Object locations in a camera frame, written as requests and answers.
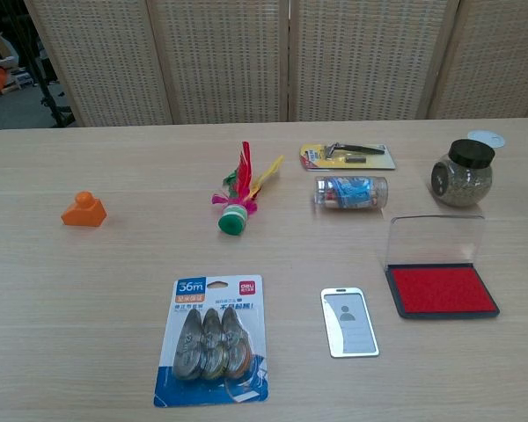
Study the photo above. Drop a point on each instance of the silver badge card holder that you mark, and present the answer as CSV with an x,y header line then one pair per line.
x,y
348,323

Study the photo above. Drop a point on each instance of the orange toy block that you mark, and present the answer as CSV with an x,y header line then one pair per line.
x,y
88,214

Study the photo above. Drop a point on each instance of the red ink pad clear lid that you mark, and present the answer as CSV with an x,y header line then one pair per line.
x,y
440,290

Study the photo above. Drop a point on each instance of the colourful feather shuttlecock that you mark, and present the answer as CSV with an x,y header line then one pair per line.
x,y
234,217

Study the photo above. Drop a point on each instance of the clear plastic tube with items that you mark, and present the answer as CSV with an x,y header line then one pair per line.
x,y
352,191

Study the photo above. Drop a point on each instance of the razor blister pack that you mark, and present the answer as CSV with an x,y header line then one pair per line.
x,y
361,160

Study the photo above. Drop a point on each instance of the correction tape blister pack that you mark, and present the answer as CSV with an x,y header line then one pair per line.
x,y
213,338

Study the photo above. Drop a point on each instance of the woven folding screen panel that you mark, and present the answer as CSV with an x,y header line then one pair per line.
x,y
493,57
105,61
365,57
220,61

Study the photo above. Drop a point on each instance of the glass jar with black lid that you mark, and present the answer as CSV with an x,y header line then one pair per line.
x,y
463,180

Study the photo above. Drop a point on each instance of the black tripod stand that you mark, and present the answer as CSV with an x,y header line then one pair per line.
x,y
53,103

